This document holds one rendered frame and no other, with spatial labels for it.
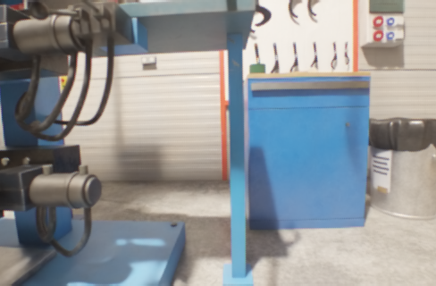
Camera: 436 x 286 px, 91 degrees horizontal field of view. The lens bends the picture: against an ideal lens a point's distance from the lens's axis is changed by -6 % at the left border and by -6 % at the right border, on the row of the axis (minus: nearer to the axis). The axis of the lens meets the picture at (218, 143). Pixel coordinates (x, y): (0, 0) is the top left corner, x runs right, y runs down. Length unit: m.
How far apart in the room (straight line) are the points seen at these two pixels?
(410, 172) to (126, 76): 2.69
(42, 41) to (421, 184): 2.03
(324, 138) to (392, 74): 1.81
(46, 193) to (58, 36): 0.45
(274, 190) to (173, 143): 1.49
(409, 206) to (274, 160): 0.98
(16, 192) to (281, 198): 1.24
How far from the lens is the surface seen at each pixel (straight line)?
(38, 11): 0.62
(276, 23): 2.74
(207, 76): 2.59
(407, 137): 1.81
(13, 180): 0.88
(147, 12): 0.83
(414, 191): 1.92
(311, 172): 1.47
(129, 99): 2.78
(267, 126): 1.37
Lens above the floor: 0.69
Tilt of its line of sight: 6 degrees down
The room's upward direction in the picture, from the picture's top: 2 degrees counter-clockwise
